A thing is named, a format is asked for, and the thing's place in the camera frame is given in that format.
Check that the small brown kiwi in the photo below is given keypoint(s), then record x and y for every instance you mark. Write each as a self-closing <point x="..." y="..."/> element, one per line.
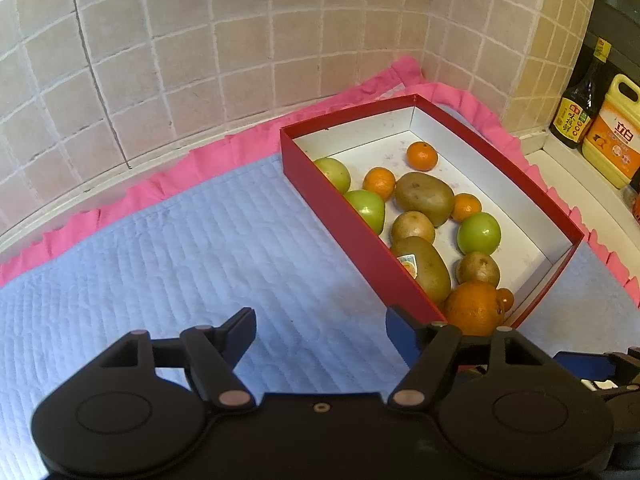
<point x="477" y="269"/>
<point x="412" y="227"/>

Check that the small mandarin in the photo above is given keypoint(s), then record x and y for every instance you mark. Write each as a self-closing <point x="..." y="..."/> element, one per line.
<point x="506" y="300"/>
<point x="379" y="183"/>
<point x="467" y="207"/>
<point x="421" y="156"/>

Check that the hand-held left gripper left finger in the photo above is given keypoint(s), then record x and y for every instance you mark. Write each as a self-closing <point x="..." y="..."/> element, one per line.
<point x="242" y="331"/>

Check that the blue quilted mat pink frill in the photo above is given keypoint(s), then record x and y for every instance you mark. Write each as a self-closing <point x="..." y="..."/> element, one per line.
<point x="175" y="260"/>

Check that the green apple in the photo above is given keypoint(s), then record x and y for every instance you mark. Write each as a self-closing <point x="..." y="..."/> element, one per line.
<point x="479" y="234"/>
<point x="335" y="175"/>
<point x="369" y="207"/>

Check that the large brown kiwi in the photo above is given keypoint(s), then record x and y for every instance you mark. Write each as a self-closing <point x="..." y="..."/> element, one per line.
<point x="425" y="197"/>

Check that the yellow detergent jug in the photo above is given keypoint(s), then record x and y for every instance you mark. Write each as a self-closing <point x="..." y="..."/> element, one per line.
<point x="615" y="135"/>

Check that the red cardboard box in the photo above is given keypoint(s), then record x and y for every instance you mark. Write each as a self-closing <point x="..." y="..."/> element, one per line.
<point x="345" y="180"/>

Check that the dark soy sauce bottle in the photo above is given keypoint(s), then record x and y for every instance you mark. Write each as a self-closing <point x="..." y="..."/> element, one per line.
<point x="575" y="110"/>

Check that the large orange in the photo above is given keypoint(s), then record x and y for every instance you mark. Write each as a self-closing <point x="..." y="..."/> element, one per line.
<point x="470" y="310"/>

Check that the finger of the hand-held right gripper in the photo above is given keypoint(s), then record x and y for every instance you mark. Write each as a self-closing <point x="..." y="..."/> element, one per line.
<point x="582" y="364"/>

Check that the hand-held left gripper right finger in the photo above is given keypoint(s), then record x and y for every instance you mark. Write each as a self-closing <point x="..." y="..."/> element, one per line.
<point x="400" y="336"/>

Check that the brown kiwi with sticker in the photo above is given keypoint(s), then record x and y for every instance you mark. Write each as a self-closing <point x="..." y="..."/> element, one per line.
<point x="430" y="272"/>

